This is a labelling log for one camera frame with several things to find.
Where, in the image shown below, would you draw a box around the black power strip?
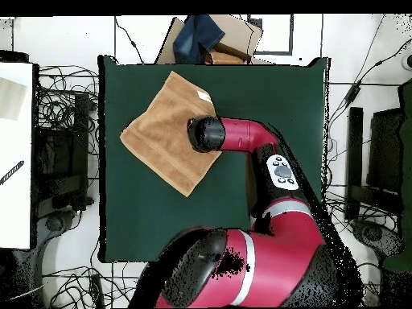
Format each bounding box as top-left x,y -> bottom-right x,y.
91,273 -> 105,308

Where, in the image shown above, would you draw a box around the dark green table cloth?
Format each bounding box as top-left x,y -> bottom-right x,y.
97,55 -> 331,263

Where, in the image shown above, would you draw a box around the black mesh panel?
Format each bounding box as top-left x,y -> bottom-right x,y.
366,108 -> 406,194

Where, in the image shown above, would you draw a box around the black cable adapter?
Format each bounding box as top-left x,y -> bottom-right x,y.
344,81 -> 362,105

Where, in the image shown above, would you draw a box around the black upright bar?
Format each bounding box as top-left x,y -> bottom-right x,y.
345,107 -> 365,221

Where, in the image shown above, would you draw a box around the white table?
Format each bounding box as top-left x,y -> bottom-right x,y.
0,62 -> 34,249

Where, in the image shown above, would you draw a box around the black floor cable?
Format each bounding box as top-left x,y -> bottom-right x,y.
113,15 -> 145,64

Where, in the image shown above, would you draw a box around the orange-brown terry towel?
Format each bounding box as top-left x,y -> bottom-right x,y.
119,70 -> 223,198

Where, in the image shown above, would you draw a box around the black equipment rack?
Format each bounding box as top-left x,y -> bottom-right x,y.
33,93 -> 93,212

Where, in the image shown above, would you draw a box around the beige box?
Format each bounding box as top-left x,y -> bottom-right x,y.
0,76 -> 27,122

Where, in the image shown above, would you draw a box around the cardboard box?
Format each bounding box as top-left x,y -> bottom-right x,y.
154,14 -> 274,65

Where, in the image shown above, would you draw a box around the blue jeans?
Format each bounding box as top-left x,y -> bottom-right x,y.
172,14 -> 225,64

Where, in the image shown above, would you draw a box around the grey chair base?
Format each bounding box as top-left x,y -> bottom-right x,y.
36,210 -> 78,252

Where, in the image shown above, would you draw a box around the dark green fabric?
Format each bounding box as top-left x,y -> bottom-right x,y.
382,78 -> 412,273

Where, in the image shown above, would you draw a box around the black striped strip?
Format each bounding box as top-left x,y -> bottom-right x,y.
0,159 -> 26,186

